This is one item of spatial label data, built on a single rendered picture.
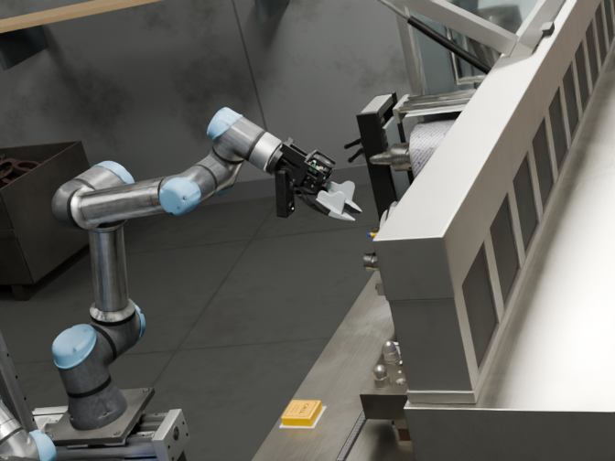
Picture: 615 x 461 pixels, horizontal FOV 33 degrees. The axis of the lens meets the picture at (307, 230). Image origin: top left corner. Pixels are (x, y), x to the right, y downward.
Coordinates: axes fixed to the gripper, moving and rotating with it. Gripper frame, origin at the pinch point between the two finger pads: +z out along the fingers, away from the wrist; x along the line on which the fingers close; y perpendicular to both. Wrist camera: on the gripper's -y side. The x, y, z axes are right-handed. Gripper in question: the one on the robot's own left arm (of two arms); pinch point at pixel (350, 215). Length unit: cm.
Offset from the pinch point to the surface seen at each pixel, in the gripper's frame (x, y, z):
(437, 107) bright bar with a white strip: 24.3, 20.7, 2.8
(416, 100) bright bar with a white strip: 28.5, 17.6, -2.3
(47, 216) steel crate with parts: 244, -256, -161
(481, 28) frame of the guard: -20, 56, 4
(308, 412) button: -16.7, -37.6, 14.9
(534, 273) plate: -56, 43, 30
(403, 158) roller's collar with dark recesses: 22.4, 6.4, 2.2
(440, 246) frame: -89, 57, 16
